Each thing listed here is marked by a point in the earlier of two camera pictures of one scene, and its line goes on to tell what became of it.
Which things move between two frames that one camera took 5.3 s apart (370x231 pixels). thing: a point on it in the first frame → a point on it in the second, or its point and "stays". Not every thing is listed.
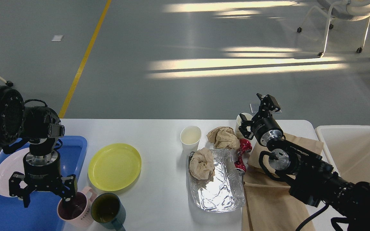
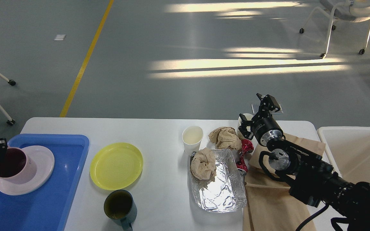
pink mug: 79,215 → 16,167
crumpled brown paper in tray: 201,164 stays
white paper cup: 190,136 stays
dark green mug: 107,209 → 119,206
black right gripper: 265,129 stays
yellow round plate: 113,166 stays
